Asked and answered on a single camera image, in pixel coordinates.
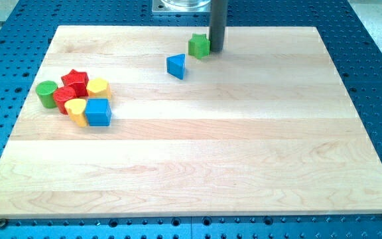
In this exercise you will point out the blue triangle block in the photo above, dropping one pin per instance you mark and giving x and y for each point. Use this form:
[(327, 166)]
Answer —
[(175, 65)]

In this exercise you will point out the green star block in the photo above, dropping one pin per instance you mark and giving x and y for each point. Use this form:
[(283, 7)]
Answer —
[(198, 46)]

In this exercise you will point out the red star block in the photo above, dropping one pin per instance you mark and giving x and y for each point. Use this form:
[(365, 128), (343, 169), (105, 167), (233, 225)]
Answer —
[(78, 81)]

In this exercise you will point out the wooden board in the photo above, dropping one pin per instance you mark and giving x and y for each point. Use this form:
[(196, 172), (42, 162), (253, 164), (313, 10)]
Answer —
[(266, 127)]

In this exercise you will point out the blue cube block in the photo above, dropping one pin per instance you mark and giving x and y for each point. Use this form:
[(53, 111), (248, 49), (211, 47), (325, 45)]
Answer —
[(98, 112)]

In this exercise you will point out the yellow hexagon block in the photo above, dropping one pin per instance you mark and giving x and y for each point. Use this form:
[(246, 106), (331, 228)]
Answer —
[(99, 88)]

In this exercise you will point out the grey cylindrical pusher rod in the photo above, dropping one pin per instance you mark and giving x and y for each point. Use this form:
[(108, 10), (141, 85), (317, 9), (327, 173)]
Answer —
[(218, 19)]

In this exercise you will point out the yellow heart block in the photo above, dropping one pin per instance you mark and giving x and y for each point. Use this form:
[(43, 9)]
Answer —
[(76, 111)]

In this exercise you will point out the red cylinder block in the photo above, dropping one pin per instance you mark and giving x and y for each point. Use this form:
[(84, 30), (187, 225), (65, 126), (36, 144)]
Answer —
[(61, 96)]

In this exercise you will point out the green cylinder block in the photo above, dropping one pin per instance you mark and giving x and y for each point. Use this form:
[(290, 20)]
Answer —
[(45, 91)]

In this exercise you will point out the blue perforated metal table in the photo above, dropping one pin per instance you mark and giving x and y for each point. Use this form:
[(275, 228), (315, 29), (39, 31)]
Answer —
[(27, 34)]

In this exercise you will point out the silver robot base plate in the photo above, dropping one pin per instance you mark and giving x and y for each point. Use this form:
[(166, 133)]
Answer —
[(180, 6)]

